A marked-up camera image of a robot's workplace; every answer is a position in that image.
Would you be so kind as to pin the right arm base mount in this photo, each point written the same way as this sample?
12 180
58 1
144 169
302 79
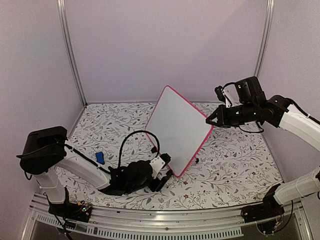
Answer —
271 216

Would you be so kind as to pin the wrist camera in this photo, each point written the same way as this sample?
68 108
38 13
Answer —
224 96
158 163

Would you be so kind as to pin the left aluminium frame post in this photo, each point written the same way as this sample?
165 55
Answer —
61 7

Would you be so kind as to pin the front aluminium rail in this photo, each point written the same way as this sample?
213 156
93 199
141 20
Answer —
207 224

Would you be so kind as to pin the floral table mat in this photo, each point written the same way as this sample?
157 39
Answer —
235 165

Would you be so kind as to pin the black stand foot left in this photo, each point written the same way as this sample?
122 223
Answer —
154 150

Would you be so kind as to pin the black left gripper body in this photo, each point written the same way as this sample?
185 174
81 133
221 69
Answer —
129 190

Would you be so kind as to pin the blue whiteboard eraser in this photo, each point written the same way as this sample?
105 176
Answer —
100 157

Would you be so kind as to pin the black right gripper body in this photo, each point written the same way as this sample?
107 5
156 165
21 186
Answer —
247 114

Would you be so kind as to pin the pink framed whiteboard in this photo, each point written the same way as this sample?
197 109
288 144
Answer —
180 128

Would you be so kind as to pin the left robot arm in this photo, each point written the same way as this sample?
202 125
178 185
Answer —
48 148

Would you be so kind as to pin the right aluminium frame post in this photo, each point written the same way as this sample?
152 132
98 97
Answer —
265 37

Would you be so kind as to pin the aluminium frame post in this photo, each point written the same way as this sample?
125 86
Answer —
61 7
265 37

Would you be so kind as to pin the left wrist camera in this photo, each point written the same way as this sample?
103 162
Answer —
158 163

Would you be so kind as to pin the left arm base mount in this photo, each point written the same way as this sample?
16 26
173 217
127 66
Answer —
80 211

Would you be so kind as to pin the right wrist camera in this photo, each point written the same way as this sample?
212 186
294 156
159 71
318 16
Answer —
224 96

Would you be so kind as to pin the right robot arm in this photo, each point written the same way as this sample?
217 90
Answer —
307 128

